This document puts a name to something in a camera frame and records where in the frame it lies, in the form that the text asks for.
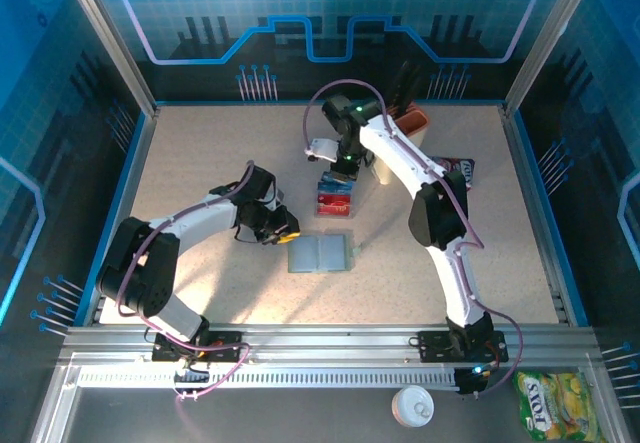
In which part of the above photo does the blue box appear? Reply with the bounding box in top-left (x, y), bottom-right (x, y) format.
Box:
top-left (318, 171), bottom-right (355, 195)

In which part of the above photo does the red box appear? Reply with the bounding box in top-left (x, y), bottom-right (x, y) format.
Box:
top-left (315, 193), bottom-right (352, 218)

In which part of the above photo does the green card holder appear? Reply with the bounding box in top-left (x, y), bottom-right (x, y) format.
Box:
top-left (287, 232), bottom-right (364, 275)

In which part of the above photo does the aluminium front beam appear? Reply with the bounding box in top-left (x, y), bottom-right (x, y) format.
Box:
top-left (59, 323), bottom-right (604, 364)

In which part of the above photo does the pink candy bag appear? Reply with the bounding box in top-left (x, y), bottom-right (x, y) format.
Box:
top-left (432, 156), bottom-right (476, 192)

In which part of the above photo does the silver tin can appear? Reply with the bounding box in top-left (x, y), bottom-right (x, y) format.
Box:
top-left (391, 385), bottom-right (435, 428)

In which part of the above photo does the black controller box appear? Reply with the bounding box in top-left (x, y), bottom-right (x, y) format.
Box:
top-left (455, 362), bottom-right (494, 398)

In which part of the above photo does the yellow green candy bag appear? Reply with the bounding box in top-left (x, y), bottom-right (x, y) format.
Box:
top-left (513, 370), bottom-right (601, 443)

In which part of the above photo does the black handled knife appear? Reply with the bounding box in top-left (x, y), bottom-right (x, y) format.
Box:
top-left (394, 64), bottom-right (423, 112)
top-left (389, 61), bottom-right (411, 109)
top-left (398, 76), bottom-right (424, 114)

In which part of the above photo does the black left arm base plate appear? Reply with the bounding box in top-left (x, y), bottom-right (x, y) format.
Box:
top-left (151, 330), bottom-right (243, 363)

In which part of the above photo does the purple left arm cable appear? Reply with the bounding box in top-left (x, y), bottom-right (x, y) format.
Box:
top-left (113, 160), bottom-right (251, 404)

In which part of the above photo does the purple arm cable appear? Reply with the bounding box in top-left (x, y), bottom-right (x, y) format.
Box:
top-left (301, 78), bottom-right (525, 399)
top-left (113, 160), bottom-right (251, 404)

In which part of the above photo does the aluminium side rail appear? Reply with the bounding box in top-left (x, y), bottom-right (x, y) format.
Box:
top-left (82, 105), bottom-right (161, 327)
top-left (501, 105), bottom-right (574, 325)

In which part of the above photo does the white slotted cable duct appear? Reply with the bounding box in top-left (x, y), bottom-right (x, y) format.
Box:
top-left (77, 366), bottom-right (459, 390)

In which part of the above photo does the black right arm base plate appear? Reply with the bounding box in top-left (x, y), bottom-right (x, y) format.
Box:
top-left (417, 330), bottom-right (510, 364)

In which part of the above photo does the aluminium corner post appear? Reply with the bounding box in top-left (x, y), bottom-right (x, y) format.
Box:
top-left (502, 0), bottom-right (604, 119)
top-left (54, 0), bottom-right (161, 117)

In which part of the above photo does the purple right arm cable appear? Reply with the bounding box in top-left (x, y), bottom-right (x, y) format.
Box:
top-left (301, 78), bottom-right (525, 399)

